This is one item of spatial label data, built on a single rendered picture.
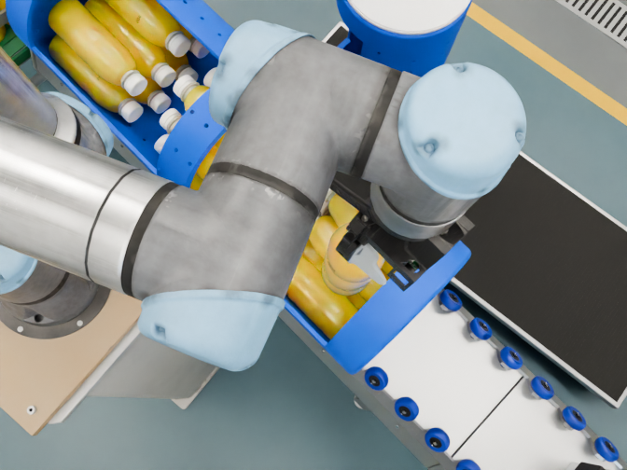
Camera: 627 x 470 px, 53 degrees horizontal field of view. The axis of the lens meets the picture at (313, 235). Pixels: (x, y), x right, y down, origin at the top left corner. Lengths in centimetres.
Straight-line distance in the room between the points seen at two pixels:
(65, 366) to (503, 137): 79
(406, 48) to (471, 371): 66
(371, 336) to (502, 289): 122
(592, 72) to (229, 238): 242
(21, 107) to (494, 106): 54
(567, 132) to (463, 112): 217
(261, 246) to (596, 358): 190
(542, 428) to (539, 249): 100
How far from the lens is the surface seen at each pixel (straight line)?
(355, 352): 97
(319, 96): 39
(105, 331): 101
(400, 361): 122
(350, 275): 76
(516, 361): 122
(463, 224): 52
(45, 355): 104
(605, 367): 221
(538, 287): 216
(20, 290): 89
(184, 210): 37
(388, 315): 92
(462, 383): 124
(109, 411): 221
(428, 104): 37
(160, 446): 217
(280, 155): 37
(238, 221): 36
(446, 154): 37
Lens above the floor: 213
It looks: 75 degrees down
